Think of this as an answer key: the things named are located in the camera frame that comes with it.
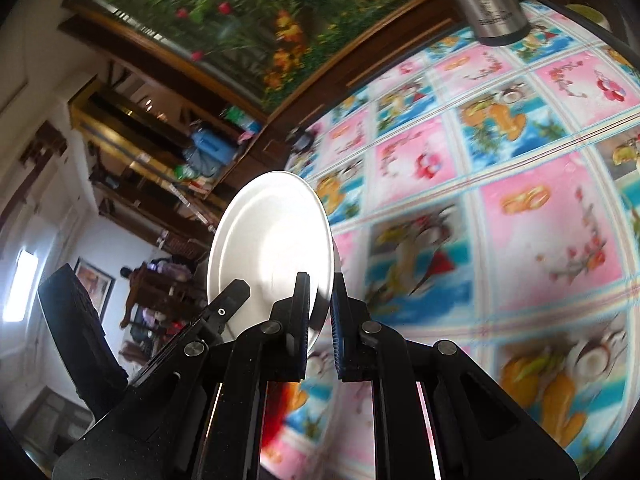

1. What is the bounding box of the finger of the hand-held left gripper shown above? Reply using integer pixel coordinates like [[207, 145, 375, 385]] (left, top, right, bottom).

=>
[[127, 281, 251, 386]]

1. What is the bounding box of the framed wall picture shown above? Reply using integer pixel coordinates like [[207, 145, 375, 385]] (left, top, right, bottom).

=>
[[74, 257, 116, 321]]

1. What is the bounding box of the white plate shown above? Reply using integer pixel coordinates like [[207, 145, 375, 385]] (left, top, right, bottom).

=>
[[206, 171, 333, 356]]

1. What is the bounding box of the dark wooden cabinet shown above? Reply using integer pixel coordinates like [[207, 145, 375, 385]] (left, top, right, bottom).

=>
[[62, 0, 456, 161]]

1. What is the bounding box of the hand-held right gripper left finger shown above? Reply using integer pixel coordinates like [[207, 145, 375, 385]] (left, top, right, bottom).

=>
[[52, 271, 312, 480]]

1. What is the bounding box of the ceiling light panel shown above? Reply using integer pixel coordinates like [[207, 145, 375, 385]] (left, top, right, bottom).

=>
[[2, 249, 40, 322]]

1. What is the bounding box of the floral garden wall panel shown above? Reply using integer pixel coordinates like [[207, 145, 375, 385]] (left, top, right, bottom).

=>
[[65, 0, 446, 111]]

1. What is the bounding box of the bright blue thermos flask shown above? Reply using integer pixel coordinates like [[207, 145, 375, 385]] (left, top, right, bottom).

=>
[[192, 129, 236, 163]]

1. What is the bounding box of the stainless steel thermos jug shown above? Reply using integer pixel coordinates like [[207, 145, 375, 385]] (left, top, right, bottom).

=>
[[425, 0, 532, 47]]

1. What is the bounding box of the green bottle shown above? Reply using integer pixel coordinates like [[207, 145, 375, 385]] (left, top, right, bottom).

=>
[[222, 107, 262, 134]]

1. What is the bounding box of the grey-blue thermos flask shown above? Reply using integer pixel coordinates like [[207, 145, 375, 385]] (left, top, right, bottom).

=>
[[182, 147, 221, 178]]

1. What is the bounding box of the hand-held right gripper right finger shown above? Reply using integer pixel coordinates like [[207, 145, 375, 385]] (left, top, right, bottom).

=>
[[330, 272, 581, 480]]

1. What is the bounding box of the black round device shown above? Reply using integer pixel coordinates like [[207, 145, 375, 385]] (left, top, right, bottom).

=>
[[287, 127, 314, 154]]

